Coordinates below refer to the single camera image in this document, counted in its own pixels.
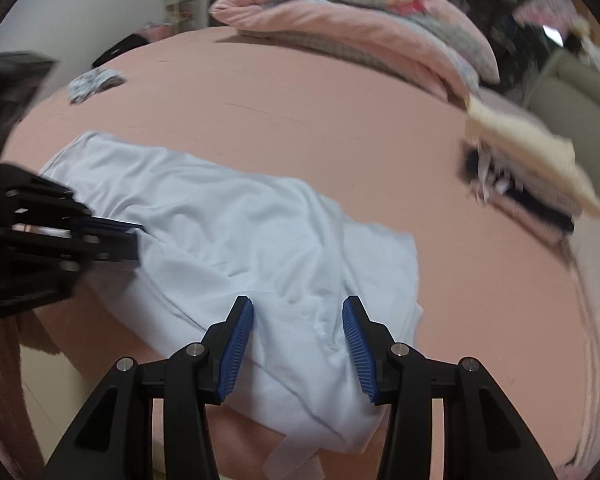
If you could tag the pink bed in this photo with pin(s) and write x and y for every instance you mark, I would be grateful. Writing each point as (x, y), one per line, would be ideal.
(380, 160)

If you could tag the grey-green padded headboard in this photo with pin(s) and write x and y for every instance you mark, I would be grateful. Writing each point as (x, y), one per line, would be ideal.
(570, 90)

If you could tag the white bed pad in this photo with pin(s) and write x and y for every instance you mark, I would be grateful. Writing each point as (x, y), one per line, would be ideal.
(595, 310)

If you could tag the white folded garment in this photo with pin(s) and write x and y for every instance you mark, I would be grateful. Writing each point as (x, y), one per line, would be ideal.
(485, 180)

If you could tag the black bag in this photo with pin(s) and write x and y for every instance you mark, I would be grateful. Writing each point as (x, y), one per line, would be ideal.
(125, 45)

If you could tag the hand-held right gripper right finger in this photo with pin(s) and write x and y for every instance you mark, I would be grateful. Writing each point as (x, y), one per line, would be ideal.
(357, 350)

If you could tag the pink folded garment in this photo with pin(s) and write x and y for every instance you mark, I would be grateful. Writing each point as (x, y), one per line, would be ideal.
(535, 225)

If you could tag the light blue shirt navy trim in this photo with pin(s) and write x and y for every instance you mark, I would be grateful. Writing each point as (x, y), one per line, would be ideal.
(255, 240)

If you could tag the cream folded garment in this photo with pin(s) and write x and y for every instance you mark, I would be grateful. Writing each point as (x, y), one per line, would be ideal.
(530, 145)

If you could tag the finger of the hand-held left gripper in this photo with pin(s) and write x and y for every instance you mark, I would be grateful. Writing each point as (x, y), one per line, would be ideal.
(120, 249)
(115, 225)

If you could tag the navy folded garment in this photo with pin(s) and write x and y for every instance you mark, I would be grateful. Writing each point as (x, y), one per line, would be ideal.
(540, 210)

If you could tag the pink folded quilt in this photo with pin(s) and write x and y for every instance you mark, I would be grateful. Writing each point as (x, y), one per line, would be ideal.
(340, 5)

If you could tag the grey patterned cloth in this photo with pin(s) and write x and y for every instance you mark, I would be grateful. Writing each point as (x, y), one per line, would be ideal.
(95, 82)

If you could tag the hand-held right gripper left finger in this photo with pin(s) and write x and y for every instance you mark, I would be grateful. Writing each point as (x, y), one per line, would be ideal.
(237, 350)

